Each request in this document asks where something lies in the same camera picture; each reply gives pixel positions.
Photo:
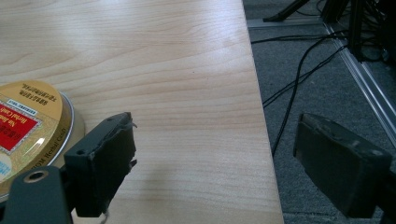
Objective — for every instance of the aluminium floor rail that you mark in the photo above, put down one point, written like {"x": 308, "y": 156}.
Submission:
{"x": 280, "y": 23}
{"x": 367, "y": 81}

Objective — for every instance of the black stand post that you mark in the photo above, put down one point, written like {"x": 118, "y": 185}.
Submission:
{"x": 356, "y": 28}

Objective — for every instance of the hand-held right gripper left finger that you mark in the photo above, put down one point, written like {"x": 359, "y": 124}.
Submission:
{"x": 99, "y": 168}

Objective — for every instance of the black stand leg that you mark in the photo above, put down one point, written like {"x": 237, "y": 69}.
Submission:
{"x": 286, "y": 12}

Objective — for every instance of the round gold tin red label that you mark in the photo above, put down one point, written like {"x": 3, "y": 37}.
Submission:
{"x": 34, "y": 124}

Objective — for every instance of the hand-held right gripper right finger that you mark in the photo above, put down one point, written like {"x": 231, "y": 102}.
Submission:
{"x": 339, "y": 168}

